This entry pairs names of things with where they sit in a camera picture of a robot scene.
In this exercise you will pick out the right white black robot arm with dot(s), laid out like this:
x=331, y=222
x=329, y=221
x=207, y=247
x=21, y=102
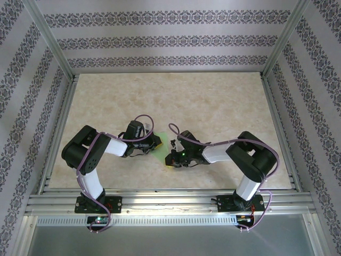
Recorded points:
x=215, y=154

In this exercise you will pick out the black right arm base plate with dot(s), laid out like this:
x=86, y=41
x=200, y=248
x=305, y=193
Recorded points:
x=223, y=204

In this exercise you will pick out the light green paper sheet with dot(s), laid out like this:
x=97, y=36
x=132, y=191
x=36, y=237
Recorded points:
x=162, y=153

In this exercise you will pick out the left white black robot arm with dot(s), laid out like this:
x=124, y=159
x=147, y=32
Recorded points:
x=90, y=184

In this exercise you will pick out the grey metal sheet panel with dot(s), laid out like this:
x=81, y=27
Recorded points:
x=170, y=242

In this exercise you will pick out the aluminium mounting rail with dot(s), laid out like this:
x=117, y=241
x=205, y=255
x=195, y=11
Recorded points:
x=170, y=202

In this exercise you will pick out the aluminium frame post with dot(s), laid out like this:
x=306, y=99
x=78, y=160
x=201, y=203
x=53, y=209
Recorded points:
x=53, y=40
x=284, y=40

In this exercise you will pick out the small controller board green light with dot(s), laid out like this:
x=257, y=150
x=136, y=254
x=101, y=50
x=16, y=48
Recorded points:
x=98, y=220

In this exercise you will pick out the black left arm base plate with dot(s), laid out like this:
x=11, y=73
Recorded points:
x=115, y=204

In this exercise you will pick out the aluminium side rail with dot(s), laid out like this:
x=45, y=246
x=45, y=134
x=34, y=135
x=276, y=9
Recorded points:
x=66, y=101
x=272, y=101

